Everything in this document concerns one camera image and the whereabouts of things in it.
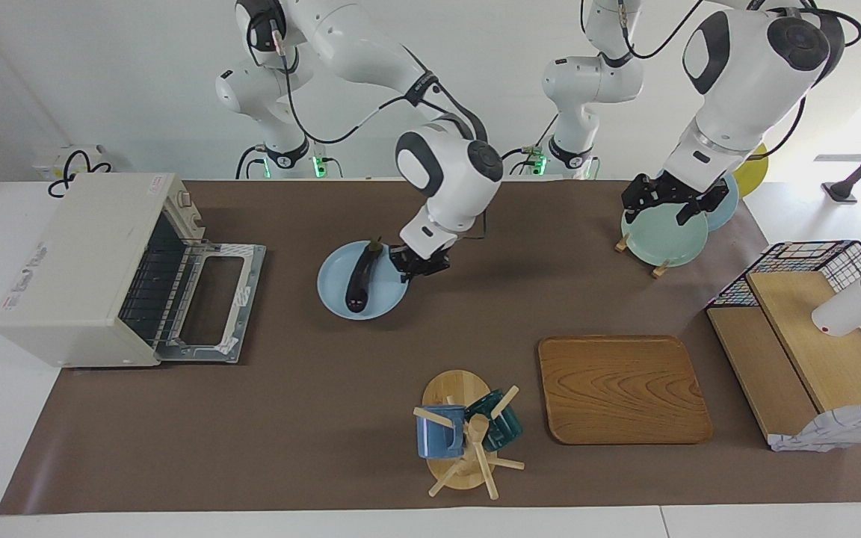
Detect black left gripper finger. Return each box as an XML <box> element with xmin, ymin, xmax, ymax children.
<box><xmin>674</xmin><ymin>185</ymin><xmax>731</xmax><ymax>226</ymax></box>
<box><xmin>621</xmin><ymin>179</ymin><xmax>649</xmax><ymax>226</ymax></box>

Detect dark purple eggplant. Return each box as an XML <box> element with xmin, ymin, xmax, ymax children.
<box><xmin>345</xmin><ymin>238</ymin><xmax>385</xmax><ymax>312</ymax></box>

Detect light blue plate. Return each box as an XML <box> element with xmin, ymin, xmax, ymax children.
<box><xmin>317</xmin><ymin>241</ymin><xmax>410</xmax><ymax>321</ymax></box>

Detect cream toaster oven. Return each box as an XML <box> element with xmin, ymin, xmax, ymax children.
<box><xmin>0</xmin><ymin>173</ymin><xmax>267</xmax><ymax>368</ymax></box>

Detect pale blue racked plate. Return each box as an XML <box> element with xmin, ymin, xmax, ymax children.
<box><xmin>703</xmin><ymin>173</ymin><xmax>740</xmax><ymax>232</ymax></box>

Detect mint green plate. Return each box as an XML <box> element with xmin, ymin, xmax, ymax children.
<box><xmin>620</xmin><ymin>196</ymin><xmax>709</xmax><ymax>268</ymax></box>

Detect yellow plate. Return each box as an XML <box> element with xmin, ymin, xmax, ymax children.
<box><xmin>733</xmin><ymin>143</ymin><xmax>769</xmax><ymax>199</ymax></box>

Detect wooden plate rack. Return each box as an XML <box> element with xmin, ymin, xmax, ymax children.
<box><xmin>614</xmin><ymin>232</ymin><xmax>672</xmax><ymax>279</ymax></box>

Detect wooden mug tree stand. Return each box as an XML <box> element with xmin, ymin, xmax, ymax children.
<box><xmin>413</xmin><ymin>369</ymin><xmax>526</xmax><ymax>500</ymax></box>

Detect blue mug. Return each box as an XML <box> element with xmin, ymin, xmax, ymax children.
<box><xmin>416</xmin><ymin>405</ymin><xmax>467</xmax><ymax>460</ymax></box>

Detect dark green mug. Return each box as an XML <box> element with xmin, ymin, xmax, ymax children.
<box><xmin>465</xmin><ymin>389</ymin><xmax>524</xmax><ymax>451</ymax></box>

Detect white cup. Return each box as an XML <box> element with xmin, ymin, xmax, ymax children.
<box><xmin>812</xmin><ymin>254</ymin><xmax>861</xmax><ymax>337</ymax></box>

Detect brown table mat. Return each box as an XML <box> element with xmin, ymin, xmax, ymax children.
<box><xmin>0</xmin><ymin>179</ymin><xmax>861</xmax><ymax>516</ymax></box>

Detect wooden serving tray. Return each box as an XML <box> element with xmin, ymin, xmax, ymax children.
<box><xmin>537</xmin><ymin>335</ymin><xmax>714</xmax><ymax>446</ymax></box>

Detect wooden stepped shelf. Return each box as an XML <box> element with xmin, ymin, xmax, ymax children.
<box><xmin>706</xmin><ymin>270</ymin><xmax>861</xmax><ymax>449</ymax></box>

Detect white patterned cloth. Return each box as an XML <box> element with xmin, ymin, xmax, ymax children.
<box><xmin>768</xmin><ymin>402</ymin><xmax>861</xmax><ymax>453</ymax></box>

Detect white power box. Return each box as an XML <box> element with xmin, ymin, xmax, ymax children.
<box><xmin>33</xmin><ymin>144</ymin><xmax>111</xmax><ymax>182</ymax></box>

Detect black wire basket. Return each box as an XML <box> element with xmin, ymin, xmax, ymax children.
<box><xmin>706</xmin><ymin>240</ymin><xmax>861</xmax><ymax>397</ymax></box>

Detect black base cable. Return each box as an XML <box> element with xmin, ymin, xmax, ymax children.
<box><xmin>489</xmin><ymin>112</ymin><xmax>560</xmax><ymax>177</ymax></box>
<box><xmin>235</xmin><ymin>144</ymin><xmax>267</xmax><ymax>180</ymax></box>

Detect black coiled power cable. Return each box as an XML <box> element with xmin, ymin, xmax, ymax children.
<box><xmin>47</xmin><ymin>149</ymin><xmax>112</xmax><ymax>199</ymax></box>

